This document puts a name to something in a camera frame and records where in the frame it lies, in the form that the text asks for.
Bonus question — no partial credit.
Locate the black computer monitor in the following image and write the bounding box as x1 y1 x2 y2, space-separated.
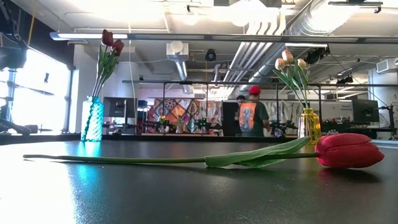
352 99 381 123
103 96 137 118

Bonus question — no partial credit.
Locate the silver ventilation duct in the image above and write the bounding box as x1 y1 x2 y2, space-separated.
239 0 358 94

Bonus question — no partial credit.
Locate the teal glass vase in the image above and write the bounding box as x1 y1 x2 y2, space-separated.
80 95 104 142

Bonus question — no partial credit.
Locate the colourful patterned quilt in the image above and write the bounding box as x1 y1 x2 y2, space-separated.
147 98 224 136

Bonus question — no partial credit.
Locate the yellow glass vase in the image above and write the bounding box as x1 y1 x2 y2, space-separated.
297 107 322 144

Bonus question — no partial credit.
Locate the white ceiling unit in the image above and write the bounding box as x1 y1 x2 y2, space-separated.
166 40 190 62

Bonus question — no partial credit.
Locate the person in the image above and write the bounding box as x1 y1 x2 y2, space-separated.
235 95 247 110
238 85 271 138

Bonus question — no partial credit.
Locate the dark red tulip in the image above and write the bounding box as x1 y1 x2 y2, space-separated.
92 29 114 98
93 39 125 98

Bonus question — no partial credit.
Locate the black ceiling rail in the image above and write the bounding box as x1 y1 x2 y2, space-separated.
328 1 384 14

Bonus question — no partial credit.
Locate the white hanging sheet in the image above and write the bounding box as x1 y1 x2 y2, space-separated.
264 101 304 136

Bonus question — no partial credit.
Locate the overhead metal frame bar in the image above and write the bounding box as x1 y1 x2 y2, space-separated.
49 30 398 44

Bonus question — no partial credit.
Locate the black metal rig frame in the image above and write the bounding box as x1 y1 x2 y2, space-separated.
121 80 398 136

